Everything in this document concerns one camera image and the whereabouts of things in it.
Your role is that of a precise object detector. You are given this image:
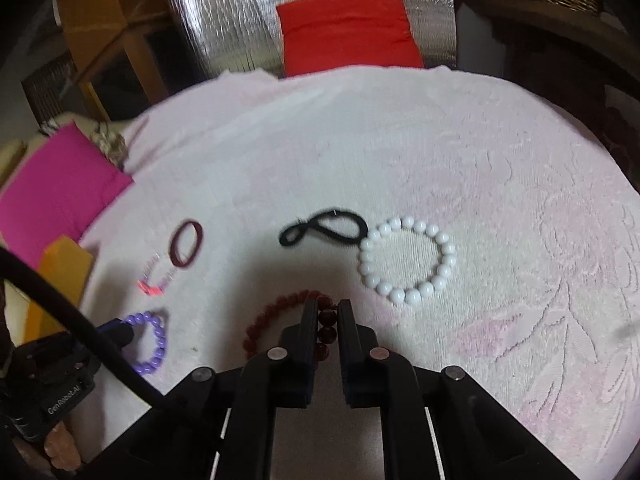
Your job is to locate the maroon hair tie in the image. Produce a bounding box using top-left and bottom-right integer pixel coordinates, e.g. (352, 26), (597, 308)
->
(168, 219), (205, 271)

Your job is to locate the light wooden cabinet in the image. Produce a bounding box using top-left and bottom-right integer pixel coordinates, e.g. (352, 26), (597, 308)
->
(52, 0), (187, 122)

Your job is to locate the white bead bracelet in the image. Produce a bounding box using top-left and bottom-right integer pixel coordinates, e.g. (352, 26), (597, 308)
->
(357, 216), (457, 305)

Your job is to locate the dark wooden furniture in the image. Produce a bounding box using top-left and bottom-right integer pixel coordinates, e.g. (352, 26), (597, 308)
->
(464, 0), (640, 173)

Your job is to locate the pink pillow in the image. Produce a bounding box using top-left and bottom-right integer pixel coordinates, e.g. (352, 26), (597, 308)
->
(0, 122), (135, 272)

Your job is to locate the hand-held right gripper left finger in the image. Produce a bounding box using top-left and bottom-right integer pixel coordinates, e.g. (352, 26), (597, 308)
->
(85, 300), (320, 480)

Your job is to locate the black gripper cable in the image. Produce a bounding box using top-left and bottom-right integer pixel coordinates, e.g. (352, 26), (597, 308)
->
(0, 247), (207, 423)

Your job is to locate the orange cardboard box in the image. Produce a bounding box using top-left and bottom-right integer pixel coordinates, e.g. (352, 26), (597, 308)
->
(25, 234), (96, 345)

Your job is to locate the pale pink embossed blanket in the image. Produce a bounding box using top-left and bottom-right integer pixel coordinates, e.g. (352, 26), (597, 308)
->
(75, 64), (640, 480)

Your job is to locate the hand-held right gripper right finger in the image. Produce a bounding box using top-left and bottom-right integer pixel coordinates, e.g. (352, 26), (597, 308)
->
(337, 300), (581, 480)

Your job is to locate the red pillow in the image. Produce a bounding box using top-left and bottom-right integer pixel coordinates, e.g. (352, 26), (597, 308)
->
(275, 0), (425, 77)

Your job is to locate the purple bead bracelet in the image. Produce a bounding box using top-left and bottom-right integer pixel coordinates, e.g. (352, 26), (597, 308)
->
(122, 311), (169, 377)

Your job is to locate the floral patterned cloth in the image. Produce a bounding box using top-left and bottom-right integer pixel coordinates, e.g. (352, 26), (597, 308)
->
(92, 120), (129, 167)

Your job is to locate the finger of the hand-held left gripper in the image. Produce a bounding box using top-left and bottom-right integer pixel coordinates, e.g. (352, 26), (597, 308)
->
(96, 317), (136, 357)

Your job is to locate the dark woven basket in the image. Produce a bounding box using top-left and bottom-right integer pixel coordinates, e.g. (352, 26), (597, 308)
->
(21, 54), (77, 127)

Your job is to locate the black hair tie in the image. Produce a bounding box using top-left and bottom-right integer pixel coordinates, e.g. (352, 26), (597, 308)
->
(279, 207), (370, 250)

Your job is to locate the dark red bead bracelet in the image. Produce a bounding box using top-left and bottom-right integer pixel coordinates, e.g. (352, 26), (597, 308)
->
(242, 289), (342, 362)

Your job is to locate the silver foil sheet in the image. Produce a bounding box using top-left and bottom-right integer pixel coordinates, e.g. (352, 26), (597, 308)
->
(165, 0), (459, 82)

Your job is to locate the pink clear bead bracelet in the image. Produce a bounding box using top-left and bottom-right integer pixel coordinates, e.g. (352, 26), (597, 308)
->
(137, 255), (184, 297)

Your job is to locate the person's left hand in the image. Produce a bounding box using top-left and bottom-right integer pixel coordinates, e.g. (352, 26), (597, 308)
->
(42, 424), (84, 472)

